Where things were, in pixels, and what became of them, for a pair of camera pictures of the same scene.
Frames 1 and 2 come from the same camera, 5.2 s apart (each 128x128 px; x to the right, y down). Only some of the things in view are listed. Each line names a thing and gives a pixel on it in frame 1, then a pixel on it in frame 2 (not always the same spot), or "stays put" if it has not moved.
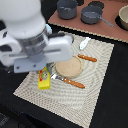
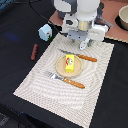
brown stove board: x=109 y=12 stays put
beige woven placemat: x=68 y=100 stays put
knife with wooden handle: x=89 y=58 stays put
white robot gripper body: x=32 y=54 → x=83 y=30
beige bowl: x=123 y=15 stays put
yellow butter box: x=44 y=79 → x=69 y=63
